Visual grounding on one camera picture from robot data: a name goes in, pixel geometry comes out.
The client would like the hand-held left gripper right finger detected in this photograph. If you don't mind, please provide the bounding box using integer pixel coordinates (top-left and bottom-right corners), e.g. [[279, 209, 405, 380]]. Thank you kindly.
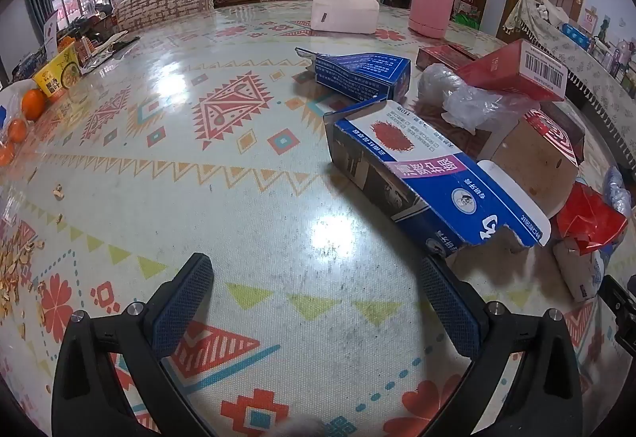
[[417, 255, 583, 437]]

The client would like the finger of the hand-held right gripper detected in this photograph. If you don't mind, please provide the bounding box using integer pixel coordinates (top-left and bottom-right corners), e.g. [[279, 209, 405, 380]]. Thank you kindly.
[[599, 274, 636, 319]]

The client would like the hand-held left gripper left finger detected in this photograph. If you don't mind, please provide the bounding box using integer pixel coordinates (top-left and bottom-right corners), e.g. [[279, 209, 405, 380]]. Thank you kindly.
[[51, 252, 215, 437]]

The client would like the white paper packet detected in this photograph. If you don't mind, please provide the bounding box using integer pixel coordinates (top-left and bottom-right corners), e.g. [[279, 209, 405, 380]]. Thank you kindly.
[[553, 238, 607, 303]]

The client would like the red plastic wrapper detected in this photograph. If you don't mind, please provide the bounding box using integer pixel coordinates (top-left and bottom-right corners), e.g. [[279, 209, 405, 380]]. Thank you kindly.
[[556, 183, 629, 255]]

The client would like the bluish plastic wrapper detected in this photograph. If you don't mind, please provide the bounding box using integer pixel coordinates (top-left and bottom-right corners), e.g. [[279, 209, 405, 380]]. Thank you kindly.
[[603, 166, 633, 219]]

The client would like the large blue toothpaste box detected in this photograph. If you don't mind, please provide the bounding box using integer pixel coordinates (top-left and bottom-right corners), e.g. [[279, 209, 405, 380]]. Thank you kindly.
[[323, 95, 552, 255]]

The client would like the brown cardboard box red print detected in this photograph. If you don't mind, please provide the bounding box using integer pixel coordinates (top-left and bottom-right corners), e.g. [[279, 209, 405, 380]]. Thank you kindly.
[[479, 108, 587, 219]]

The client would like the clear plastic bag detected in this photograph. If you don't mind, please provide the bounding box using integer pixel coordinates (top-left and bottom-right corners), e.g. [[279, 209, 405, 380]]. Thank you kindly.
[[417, 63, 540, 134]]

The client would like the red box with barcode label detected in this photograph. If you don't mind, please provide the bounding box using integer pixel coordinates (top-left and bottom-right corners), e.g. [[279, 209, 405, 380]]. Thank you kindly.
[[454, 38, 567, 102]]

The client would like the small blue carton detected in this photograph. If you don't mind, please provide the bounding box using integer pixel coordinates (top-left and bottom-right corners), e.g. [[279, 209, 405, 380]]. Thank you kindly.
[[295, 47, 412, 106]]

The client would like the pile of peanut shells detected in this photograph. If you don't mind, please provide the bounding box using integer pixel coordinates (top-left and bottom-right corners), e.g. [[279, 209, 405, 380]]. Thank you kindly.
[[0, 183, 65, 319]]

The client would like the sideboard with floral tablecloth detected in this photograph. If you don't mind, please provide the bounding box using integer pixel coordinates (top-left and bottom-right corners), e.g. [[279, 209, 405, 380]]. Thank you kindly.
[[503, 0, 636, 169]]

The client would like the dark red flat box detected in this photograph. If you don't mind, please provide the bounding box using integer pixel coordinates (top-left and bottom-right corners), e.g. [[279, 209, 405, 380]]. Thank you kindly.
[[416, 44, 490, 70]]

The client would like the yellow instant noodle cup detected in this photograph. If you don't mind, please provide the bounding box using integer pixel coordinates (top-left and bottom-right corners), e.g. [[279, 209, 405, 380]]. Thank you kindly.
[[32, 42, 83, 99]]

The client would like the black flat bag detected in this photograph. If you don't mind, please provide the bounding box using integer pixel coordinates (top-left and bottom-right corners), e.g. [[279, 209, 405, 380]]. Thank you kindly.
[[92, 35, 142, 65]]

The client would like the blue packet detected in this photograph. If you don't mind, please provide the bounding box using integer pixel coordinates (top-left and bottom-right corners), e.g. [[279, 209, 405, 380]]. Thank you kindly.
[[561, 23, 589, 45]]

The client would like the blue curtain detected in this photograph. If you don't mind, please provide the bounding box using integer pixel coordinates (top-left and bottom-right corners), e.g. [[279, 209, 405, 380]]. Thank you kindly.
[[26, 0, 56, 40]]

